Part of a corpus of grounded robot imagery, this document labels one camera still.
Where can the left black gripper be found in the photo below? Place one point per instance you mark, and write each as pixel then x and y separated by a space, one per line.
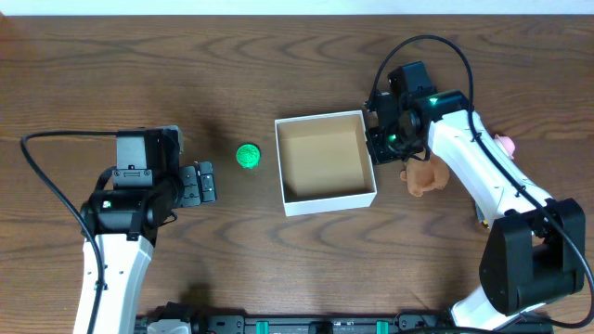
pixel 189 186

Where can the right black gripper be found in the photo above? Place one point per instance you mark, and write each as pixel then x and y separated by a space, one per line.
pixel 379 151

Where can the brown plush bear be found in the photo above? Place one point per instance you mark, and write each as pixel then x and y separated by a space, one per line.
pixel 425 176

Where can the white cardboard box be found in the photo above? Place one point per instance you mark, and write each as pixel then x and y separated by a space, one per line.
pixel 323 163

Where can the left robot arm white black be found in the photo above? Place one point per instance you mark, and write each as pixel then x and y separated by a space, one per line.
pixel 123 222

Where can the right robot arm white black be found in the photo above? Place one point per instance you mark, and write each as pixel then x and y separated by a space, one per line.
pixel 535 252

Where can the green round toy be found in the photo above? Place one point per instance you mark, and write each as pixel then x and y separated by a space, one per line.
pixel 248 156

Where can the pink white duck toy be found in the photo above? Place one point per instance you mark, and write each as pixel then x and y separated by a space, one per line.
pixel 506 144

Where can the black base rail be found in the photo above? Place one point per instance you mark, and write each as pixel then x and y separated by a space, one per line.
pixel 179 318

